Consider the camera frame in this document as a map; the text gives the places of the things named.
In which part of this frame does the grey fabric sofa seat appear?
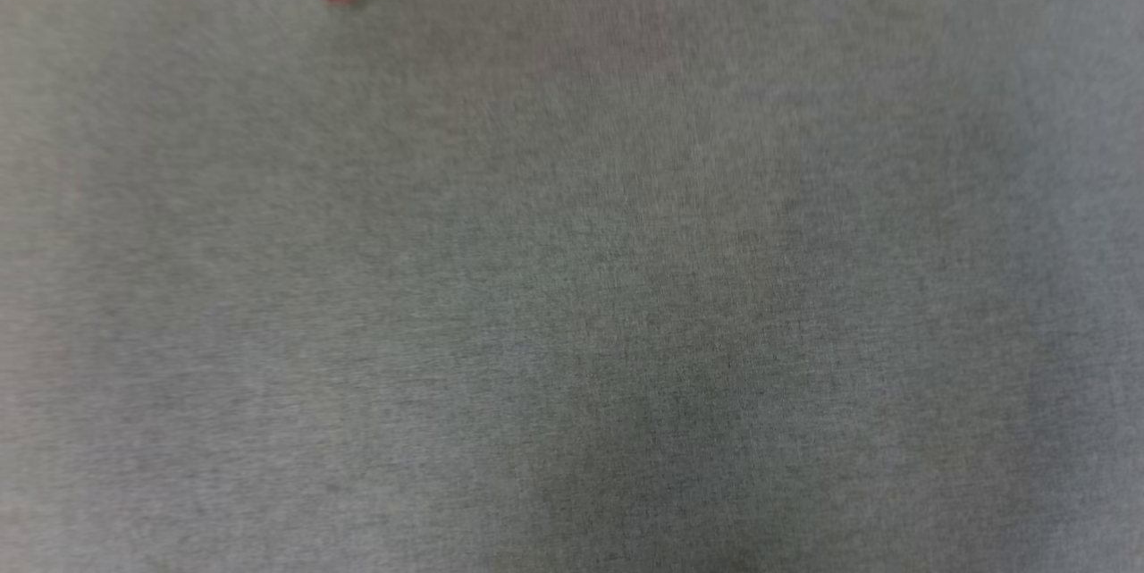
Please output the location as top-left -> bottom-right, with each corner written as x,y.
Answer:
0,0 -> 1144,573

